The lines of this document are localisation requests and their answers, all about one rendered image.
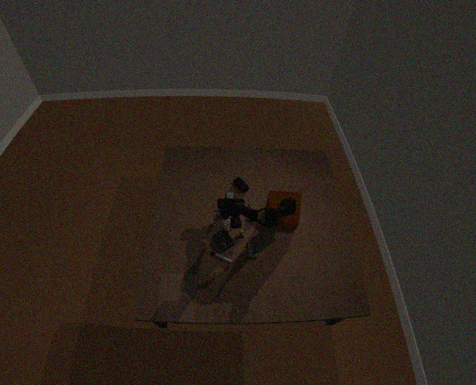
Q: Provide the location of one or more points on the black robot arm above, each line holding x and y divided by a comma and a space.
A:
237, 206

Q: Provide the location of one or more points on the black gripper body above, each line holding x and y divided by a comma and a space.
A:
236, 223

